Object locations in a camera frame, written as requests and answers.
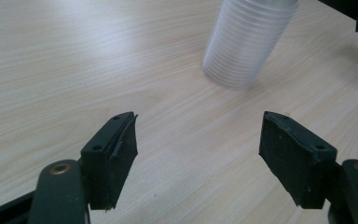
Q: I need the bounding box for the stack of clear plastic cups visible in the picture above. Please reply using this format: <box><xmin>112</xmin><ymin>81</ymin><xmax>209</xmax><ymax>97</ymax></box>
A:
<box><xmin>200</xmin><ymin>0</ymin><xmax>300</xmax><ymax>90</ymax></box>

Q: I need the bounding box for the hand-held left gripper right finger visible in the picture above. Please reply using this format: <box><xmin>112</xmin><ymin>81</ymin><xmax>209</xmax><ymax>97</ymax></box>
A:
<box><xmin>258</xmin><ymin>110</ymin><xmax>338</xmax><ymax>210</ymax></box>

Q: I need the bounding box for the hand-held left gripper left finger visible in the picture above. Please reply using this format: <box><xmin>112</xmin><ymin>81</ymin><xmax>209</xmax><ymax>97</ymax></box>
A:
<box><xmin>80</xmin><ymin>111</ymin><xmax>139</xmax><ymax>212</ymax></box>

